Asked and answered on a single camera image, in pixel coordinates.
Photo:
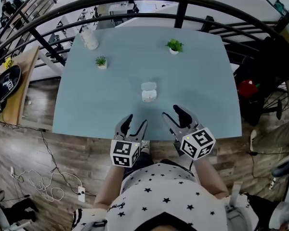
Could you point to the white star print shirt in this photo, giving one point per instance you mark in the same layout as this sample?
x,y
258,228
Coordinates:
x,y
163,196

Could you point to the wooden side table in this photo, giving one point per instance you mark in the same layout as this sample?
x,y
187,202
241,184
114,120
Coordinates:
x,y
17,100

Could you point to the red bag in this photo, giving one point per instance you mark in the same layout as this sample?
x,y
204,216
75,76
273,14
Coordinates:
x,y
248,89

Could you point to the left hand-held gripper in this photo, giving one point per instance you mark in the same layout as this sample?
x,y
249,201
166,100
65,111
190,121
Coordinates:
x,y
122,150

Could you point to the person's left forearm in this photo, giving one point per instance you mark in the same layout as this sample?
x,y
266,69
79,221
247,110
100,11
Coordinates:
x,y
109,189

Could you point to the dark shorts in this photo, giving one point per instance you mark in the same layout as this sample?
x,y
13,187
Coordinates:
x,y
139,162

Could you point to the black metal railing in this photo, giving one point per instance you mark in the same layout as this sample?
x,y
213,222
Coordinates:
x,y
180,13

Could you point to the leafy plant in round pot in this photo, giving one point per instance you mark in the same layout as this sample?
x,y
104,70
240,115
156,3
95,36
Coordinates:
x,y
174,46

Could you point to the white power strip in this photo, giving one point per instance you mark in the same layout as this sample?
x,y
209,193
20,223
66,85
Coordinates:
x,y
81,194

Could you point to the white printed bottle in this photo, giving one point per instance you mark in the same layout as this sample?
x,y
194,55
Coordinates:
x,y
90,38

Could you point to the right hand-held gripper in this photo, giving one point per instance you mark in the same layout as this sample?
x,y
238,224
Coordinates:
x,y
198,142

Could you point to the white cup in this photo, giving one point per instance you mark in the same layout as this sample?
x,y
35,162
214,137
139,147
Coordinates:
x,y
149,96

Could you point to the person's right forearm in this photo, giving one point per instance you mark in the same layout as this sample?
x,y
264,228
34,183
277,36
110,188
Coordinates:
x,y
210,179

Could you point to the white wall charger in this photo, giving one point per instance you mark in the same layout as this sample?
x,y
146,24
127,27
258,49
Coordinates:
x,y
12,171

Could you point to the black chair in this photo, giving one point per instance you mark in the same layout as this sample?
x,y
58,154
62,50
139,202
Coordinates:
x,y
267,64

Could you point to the person's left shoe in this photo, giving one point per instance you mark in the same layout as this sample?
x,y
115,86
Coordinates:
x,y
145,145

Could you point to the spiky plant in square pot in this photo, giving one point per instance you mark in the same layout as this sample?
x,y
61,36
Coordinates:
x,y
101,62

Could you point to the yellow toy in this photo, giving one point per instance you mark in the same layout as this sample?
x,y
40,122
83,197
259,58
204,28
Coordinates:
x,y
8,62

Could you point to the black round board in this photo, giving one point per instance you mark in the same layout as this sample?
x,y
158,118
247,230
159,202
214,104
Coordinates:
x,y
7,83

